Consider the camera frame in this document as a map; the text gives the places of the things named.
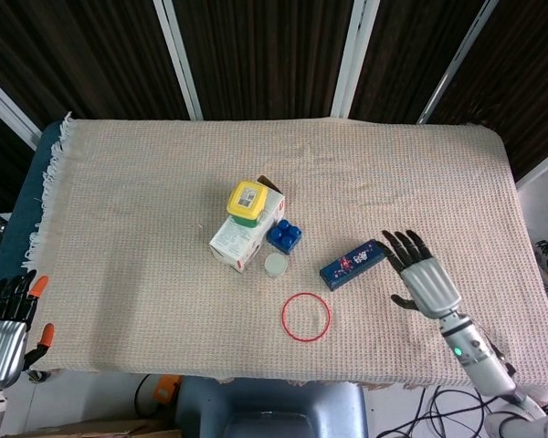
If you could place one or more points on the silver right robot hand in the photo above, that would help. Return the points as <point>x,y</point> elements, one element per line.
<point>427,283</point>

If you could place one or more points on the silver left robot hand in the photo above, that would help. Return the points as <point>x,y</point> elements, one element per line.
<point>0,347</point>

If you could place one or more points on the blue grey box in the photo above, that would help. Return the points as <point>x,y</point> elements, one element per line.
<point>354,264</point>

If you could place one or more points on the green container yellow lid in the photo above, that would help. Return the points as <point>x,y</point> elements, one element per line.
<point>246,198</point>

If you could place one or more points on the table caster wheel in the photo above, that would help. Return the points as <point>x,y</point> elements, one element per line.
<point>37,375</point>

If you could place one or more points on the brown cardboard sheet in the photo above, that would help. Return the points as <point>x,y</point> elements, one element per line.
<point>96,430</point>

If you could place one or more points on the blue building block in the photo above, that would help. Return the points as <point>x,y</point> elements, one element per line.
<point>284,238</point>

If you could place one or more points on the small white jar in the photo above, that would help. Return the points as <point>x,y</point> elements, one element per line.
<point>276,264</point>

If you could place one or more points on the orange device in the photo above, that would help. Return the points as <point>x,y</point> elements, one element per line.
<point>166,390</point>

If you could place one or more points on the white cardboard box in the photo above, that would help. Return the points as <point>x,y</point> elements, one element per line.
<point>237,244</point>

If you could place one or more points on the beige woven tablecloth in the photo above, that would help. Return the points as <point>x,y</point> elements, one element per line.
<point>164,191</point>

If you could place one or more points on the white divider frame post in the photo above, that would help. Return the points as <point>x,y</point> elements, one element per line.
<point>543,166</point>
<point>178,59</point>
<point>9,109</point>
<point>354,59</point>
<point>456,64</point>

